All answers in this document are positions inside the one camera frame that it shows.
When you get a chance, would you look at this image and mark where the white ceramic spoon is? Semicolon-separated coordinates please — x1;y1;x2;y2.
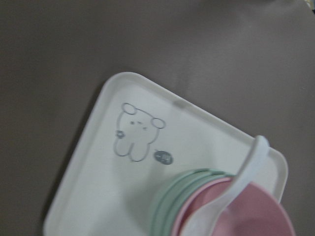
180;135;270;236

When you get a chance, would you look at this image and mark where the pink bowl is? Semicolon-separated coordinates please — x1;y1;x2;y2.
170;177;296;236

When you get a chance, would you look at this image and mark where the top green bowl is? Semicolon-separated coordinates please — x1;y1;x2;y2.
149;169;233;236

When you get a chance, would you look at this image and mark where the green bowl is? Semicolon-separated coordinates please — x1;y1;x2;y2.
148;168;225;236
149;169;233;236

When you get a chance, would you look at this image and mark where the lower green bowl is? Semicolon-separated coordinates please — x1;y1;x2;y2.
148;168;225;236

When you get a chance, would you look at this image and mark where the cream rabbit tray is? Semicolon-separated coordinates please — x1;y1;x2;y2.
43;71;289;236

